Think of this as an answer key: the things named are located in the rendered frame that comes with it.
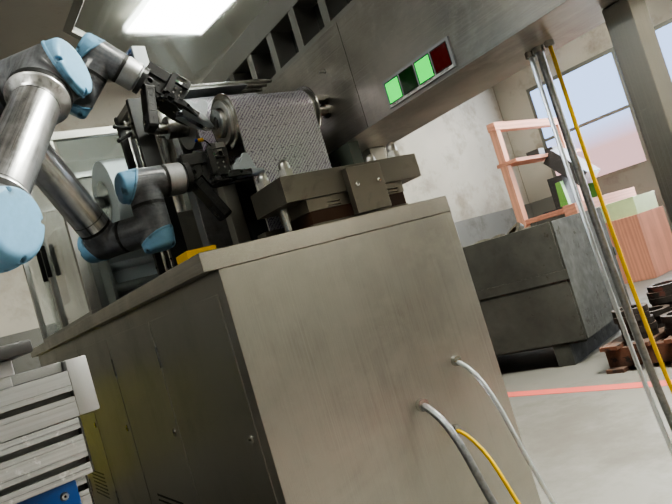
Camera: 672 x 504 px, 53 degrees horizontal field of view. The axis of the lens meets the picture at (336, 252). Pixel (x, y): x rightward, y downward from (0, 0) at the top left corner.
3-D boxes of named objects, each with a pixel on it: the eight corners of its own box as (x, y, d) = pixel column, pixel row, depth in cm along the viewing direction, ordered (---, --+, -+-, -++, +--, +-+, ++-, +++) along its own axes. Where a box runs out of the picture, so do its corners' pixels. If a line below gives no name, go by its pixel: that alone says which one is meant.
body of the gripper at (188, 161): (229, 145, 160) (182, 152, 154) (239, 179, 160) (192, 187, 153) (217, 155, 167) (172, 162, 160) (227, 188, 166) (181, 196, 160)
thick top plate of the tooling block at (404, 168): (256, 220, 160) (249, 196, 161) (385, 192, 182) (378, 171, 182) (286, 202, 147) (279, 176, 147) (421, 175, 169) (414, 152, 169)
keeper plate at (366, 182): (354, 215, 156) (340, 170, 156) (387, 207, 161) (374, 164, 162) (360, 212, 153) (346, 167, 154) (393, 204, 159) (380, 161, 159)
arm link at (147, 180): (119, 212, 152) (109, 176, 152) (165, 204, 157) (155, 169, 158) (128, 203, 145) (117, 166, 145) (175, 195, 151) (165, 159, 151)
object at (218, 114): (225, 131, 167) (215, 142, 174) (232, 130, 169) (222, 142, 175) (217, 104, 168) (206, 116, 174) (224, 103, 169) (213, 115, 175)
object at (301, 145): (260, 201, 166) (239, 131, 167) (336, 186, 179) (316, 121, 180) (260, 201, 166) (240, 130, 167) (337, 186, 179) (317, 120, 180)
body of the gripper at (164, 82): (194, 83, 168) (151, 56, 164) (181, 110, 165) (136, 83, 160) (185, 95, 175) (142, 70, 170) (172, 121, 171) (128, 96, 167)
